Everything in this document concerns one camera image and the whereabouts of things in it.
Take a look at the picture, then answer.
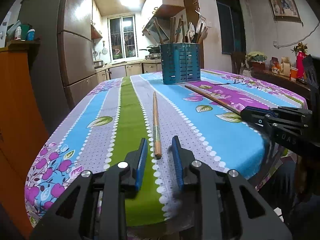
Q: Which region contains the red thermos flask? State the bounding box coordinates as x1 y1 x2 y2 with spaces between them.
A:
296 51 307 79

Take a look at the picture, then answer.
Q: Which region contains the black wok on stove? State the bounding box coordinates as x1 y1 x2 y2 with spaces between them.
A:
140 46 160 54

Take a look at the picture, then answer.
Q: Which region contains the dark wooden side table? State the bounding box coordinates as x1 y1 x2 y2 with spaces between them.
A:
251 70 311 100

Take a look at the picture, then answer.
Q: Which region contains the framed wall picture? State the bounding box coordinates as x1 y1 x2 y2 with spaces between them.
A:
268 0 302 23

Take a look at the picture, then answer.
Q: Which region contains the blue perforated utensil holder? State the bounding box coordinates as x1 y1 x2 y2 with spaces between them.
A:
159 43 201 85

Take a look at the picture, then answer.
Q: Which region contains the green-patterned bamboo chopstick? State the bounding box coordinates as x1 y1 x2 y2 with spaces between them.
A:
175 18 182 43

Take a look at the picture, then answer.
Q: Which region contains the small white bottle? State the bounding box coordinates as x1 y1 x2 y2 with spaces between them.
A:
14 26 22 40

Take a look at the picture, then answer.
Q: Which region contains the kitchen window with bars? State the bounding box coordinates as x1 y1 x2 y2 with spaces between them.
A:
108 15 138 61

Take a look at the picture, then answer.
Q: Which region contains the steel range hood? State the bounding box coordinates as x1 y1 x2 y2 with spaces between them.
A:
142 17 170 44

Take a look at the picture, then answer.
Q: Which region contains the dark window frame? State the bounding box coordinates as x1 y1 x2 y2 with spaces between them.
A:
216 0 246 55

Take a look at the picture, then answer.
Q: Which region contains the floral purple blue tablecloth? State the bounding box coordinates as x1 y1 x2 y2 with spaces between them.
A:
24 70 307 231

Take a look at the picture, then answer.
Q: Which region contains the grey multi-door refrigerator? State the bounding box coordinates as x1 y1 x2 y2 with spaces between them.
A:
18 0 98 133

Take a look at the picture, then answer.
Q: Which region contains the dark brown wooden chopstick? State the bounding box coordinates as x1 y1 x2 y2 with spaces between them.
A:
169 16 176 43

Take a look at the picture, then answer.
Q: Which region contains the long bamboo chopstick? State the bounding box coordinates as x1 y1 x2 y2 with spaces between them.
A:
196 23 203 43

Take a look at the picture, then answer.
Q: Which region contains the hanging white plastic bag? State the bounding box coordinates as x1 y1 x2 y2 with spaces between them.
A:
187 22 195 43

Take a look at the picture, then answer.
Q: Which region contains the wooden chair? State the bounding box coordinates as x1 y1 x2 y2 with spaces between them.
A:
231 51 247 75

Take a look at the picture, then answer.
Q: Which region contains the green plastic cup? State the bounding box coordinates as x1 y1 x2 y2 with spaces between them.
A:
20 24 30 41

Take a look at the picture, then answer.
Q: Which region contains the orange wooden cabinet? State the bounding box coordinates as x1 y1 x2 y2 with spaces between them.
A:
1 41 48 239

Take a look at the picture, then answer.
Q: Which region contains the worn bamboo chopstick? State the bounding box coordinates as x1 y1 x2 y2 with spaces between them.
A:
153 18 164 44

